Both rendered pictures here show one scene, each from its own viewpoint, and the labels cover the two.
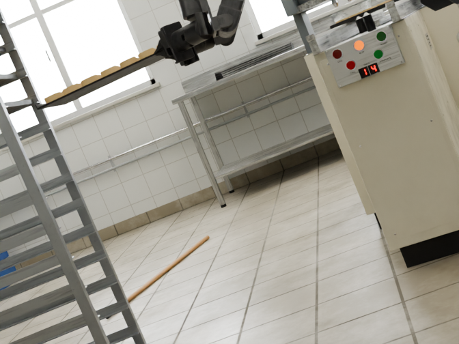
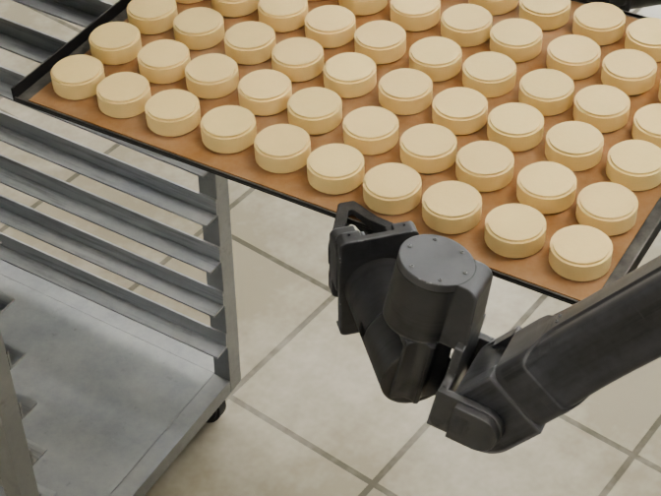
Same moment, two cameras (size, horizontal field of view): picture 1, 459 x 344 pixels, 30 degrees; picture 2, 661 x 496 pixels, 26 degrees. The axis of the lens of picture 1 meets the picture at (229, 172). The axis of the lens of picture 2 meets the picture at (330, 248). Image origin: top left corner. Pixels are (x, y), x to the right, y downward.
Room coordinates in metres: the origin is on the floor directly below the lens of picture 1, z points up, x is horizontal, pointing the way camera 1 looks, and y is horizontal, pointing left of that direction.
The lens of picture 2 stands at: (1.54, -0.36, 1.84)
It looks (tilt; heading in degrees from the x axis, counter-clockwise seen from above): 44 degrees down; 28
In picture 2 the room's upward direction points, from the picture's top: straight up
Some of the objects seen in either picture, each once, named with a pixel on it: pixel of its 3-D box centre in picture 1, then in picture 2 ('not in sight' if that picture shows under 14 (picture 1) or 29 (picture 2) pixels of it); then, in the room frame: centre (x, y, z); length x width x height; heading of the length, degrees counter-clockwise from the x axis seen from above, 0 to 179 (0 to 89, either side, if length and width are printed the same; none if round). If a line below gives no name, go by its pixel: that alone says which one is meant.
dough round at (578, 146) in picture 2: not in sight; (573, 146); (2.49, -0.09, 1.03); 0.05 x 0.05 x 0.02
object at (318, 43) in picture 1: (355, 25); not in sight; (3.90, -0.78, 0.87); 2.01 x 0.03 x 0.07; 160
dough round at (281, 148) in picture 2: (128, 63); (282, 148); (2.38, 0.14, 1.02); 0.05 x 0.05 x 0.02
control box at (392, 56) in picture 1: (364, 56); not in sight; (2.93, -0.58, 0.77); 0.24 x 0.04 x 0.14; 70
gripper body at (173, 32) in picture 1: (183, 39); (385, 300); (2.26, -0.02, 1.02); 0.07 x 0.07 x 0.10; 43
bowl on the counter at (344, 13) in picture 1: (353, 15); not in sight; (6.42, -1.30, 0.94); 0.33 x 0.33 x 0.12
